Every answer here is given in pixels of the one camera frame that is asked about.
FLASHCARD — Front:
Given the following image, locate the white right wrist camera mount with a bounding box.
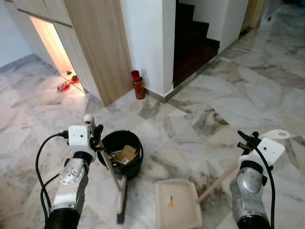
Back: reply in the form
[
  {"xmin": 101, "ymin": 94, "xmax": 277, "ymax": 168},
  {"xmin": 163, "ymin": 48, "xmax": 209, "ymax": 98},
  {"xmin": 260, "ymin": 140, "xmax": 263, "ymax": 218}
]
[{"xmin": 240, "ymin": 137, "xmax": 285, "ymax": 168}]

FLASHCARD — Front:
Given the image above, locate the beige long handle dustpan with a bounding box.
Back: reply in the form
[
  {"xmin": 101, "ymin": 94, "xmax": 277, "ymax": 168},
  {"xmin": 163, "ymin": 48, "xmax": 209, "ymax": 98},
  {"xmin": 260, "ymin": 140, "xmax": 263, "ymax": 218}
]
[{"xmin": 155, "ymin": 129, "xmax": 290, "ymax": 229}]

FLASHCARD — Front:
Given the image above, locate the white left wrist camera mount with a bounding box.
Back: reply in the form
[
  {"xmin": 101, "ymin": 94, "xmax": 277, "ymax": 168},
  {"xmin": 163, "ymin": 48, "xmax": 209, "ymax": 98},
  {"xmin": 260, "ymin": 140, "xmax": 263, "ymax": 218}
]
[{"xmin": 68, "ymin": 125, "xmax": 92, "ymax": 153}]

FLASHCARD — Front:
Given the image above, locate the light wooden cabinet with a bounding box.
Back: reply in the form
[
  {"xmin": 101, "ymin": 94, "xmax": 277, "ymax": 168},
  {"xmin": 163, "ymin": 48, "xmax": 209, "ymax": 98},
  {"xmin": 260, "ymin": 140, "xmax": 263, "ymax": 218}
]
[{"xmin": 5, "ymin": 0, "xmax": 133, "ymax": 107}]

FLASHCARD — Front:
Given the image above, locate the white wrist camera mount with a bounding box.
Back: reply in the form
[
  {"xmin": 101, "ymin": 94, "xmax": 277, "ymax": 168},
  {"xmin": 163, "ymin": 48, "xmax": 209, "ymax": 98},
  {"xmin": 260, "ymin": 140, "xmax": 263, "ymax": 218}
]
[
  {"xmin": 68, "ymin": 125, "xmax": 92, "ymax": 153},
  {"xmin": 240, "ymin": 137, "xmax": 285, "ymax": 168}
]

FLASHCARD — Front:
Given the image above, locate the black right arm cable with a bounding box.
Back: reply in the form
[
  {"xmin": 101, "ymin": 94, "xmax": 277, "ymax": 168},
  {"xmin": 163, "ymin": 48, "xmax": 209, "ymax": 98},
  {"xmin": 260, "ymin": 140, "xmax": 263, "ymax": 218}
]
[{"xmin": 252, "ymin": 141, "xmax": 276, "ymax": 229}]

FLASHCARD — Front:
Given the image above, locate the black round bucket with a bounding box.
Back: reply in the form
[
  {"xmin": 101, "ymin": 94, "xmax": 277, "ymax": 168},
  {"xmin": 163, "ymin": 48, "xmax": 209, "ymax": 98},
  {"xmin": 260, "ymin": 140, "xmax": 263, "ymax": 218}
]
[{"xmin": 97, "ymin": 130, "xmax": 144, "ymax": 180}]

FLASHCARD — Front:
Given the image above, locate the brown cardboard scrap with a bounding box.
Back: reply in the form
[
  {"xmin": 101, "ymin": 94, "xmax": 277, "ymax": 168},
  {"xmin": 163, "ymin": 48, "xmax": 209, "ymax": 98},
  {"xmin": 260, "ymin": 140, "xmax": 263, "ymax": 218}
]
[{"xmin": 112, "ymin": 145, "xmax": 138, "ymax": 166}]

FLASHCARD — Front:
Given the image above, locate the wooden door frame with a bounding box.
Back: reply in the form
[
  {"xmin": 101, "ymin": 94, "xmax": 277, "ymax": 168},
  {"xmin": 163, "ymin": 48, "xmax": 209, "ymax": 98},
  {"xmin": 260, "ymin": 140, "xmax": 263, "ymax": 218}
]
[{"xmin": 240, "ymin": 0, "xmax": 268, "ymax": 34}]

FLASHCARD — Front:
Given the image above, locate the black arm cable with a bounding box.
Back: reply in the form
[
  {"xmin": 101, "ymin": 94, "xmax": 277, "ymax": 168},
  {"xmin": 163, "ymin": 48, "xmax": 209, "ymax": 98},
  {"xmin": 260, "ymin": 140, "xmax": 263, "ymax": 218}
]
[
  {"xmin": 35, "ymin": 131, "xmax": 70, "ymax": 221},
  {"xmin": 252, "ymin": 141, "xmax": 276, "ymax": 229}
]

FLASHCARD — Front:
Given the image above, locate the wooden handle broom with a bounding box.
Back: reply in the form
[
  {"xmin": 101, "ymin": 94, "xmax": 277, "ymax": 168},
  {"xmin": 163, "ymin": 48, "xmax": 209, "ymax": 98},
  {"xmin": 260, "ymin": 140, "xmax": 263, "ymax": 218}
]
[{"xmin": 83, "ymin": 114, "xmax": 128, "ymax": 225}]

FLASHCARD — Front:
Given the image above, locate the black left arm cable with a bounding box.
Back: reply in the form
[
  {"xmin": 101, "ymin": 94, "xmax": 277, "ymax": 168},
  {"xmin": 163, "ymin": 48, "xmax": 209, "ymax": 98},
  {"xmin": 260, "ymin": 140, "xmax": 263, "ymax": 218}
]
[{"xmin": 35, "ymin": 131, "xmax": 70, "ymax": 221}]

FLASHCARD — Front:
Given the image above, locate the red flat floor object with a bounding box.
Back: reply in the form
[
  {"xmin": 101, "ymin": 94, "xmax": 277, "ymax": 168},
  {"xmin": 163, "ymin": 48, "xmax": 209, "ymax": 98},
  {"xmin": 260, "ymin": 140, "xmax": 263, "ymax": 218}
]
[{"xmin": 57, "ymin": 82, "xmax": 71, "ymax": 92}]

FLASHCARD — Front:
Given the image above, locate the red spray can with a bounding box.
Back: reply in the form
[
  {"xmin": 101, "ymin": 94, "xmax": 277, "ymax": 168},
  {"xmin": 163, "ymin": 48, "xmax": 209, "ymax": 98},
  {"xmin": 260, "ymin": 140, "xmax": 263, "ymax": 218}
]
[{"xmin": 131, "ymin": 70, "xmax": 145, "ymax": 100}]

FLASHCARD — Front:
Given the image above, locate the dark wooden staircase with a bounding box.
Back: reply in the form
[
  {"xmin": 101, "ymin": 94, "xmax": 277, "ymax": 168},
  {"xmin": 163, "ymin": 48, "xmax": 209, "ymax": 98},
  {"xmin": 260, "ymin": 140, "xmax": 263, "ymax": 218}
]
[{"xmin": 173, "ymin": 0, "xmax": 221, "ymax": 89}]

